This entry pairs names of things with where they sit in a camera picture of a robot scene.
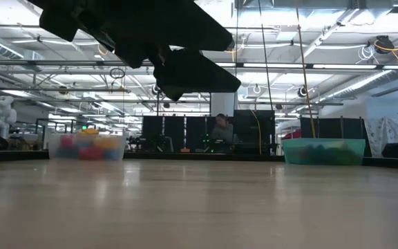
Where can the person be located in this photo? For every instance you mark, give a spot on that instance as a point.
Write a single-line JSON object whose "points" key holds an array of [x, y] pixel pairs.
{"points": [[222, 131]]}

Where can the white round ceiling fixture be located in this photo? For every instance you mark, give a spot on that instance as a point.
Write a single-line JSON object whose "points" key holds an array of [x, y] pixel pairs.
{"points": [[256, 89]]}

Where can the small black ceiling reel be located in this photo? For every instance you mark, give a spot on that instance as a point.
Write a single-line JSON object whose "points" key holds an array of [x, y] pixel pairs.
{"points": [[302, 91]]}

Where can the clear plastic bin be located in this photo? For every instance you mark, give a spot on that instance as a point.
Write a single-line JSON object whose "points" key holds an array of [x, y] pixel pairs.
{"points": [[52, 145]]}

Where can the grey beam with light strip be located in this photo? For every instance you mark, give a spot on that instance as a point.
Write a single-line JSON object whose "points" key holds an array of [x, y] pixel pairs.
{"points": [[64, 62]]}

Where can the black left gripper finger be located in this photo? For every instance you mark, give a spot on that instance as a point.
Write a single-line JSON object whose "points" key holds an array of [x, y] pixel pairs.
{"points": [[195, 74], [202, 31]]}

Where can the white patterned cloth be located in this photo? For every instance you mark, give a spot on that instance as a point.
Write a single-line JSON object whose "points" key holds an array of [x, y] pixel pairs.
{"points": [[385, 133]]}

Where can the white pillar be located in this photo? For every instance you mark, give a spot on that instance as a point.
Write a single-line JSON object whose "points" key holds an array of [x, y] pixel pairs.
{"points": [[222, 103]]}

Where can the tall black panel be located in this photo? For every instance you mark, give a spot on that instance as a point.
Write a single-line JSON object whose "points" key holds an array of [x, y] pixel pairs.
{"points": [[254, 133]]}

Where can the red background object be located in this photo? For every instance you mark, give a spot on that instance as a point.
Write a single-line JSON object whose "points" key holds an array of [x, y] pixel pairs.
{"points": [[293, 135]]}

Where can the teal plastic bin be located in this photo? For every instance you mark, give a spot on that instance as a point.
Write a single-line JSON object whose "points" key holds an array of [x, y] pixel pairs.
{"points": [[323, 152]]}

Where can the black background robot arm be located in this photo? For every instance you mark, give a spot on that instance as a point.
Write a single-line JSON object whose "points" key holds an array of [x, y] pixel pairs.
{"points": [[206, 143]]}

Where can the white humanoid robot figure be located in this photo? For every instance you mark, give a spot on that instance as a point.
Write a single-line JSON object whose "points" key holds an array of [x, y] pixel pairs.
{"points": [[2, 115]]}

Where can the black partition screen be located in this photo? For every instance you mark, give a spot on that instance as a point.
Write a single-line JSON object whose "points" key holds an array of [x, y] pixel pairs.
{"points": [[337, 128], [175, 129]]}

